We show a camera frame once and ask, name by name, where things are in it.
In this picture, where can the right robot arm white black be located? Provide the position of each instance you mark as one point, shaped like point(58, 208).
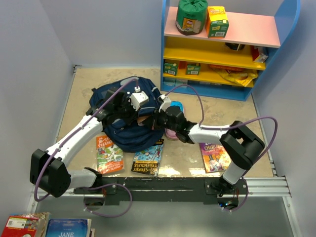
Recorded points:
point(242, 145)

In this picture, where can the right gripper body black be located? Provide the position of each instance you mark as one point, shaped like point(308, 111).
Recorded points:
point(160, 120)

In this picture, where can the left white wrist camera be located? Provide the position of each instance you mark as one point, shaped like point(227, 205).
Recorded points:
point(138, 99)

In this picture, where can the left small green box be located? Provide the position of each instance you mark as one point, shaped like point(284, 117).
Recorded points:
point(170, 67)

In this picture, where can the yellow snack bag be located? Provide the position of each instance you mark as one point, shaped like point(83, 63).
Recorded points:
point(240, 76)

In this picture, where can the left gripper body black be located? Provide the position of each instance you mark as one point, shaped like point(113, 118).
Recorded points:
point(125, 111)

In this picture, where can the blue Jane book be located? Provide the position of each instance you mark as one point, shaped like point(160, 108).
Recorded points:
point(70, 228)

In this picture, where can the orange 78-storey treehouse book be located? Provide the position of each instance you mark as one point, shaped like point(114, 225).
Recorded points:
point(109, 156)

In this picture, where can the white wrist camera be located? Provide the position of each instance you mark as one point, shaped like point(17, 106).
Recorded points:
point(138, 99)
point(165, 102)

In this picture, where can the orange green carton box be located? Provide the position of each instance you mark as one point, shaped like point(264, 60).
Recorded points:
point(217, 23)

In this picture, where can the small brown leather wallet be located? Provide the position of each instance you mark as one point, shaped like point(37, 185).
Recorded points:
point(143, 120)

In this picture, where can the pink blue pencil case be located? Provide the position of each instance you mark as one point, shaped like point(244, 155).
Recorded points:
point(169, 133)

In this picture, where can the colourful blue toy shelf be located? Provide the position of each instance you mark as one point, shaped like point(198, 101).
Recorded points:
point(271, 32)

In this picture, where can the aluminium rail frame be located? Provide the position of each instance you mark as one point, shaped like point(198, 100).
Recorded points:
point(267, 212)

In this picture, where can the red white packet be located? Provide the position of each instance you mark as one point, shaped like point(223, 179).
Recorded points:
point(259, 54)

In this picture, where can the small green box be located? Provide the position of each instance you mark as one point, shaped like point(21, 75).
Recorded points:
point(170, 67)
point(193, 69)

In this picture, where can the black 169-storey treehouse book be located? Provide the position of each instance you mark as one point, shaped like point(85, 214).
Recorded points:
point(147, 162)

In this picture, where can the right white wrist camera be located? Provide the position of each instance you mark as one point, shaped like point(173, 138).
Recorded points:
point(165, 102)

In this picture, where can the right small green box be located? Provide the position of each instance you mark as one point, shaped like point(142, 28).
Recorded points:
point(193, 69)

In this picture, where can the purple Roald Dahl book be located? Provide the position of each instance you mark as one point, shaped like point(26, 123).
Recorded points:
point(215, 157)

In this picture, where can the green wrapped tissue roll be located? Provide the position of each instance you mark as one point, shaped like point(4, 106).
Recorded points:
point(191, 16)

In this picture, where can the navy blue school backpack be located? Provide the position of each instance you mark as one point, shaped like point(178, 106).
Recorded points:
point(132, 137)

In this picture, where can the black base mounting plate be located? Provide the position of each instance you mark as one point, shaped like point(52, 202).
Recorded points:
point(158, 189)

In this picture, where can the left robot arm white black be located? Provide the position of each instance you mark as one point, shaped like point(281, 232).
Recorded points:
point(49, 167)

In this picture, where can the red book bottom left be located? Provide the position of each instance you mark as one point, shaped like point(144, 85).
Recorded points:
point(26, 225)

